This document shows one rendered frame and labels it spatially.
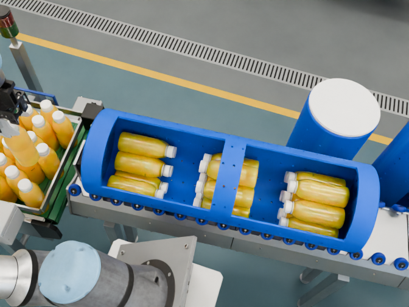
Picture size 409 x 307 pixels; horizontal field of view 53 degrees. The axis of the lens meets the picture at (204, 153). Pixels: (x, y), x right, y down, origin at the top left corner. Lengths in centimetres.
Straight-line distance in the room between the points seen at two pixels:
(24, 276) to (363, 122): 126
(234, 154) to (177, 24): 226
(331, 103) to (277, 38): 177
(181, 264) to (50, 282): 27
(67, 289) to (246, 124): 214
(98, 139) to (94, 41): 208
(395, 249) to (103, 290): 106
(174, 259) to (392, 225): 91
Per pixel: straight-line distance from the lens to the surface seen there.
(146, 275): 94
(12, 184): 148
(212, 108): 285
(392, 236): 162
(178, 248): 97
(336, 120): 164
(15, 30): 169
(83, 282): 83
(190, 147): 146
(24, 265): 94
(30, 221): 157
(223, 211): 124
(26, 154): 133
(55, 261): 88
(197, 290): 116
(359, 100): 173
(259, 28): 343
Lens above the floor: 228
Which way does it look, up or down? 59 degrees down
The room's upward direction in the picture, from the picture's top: 7 degrees clockwise
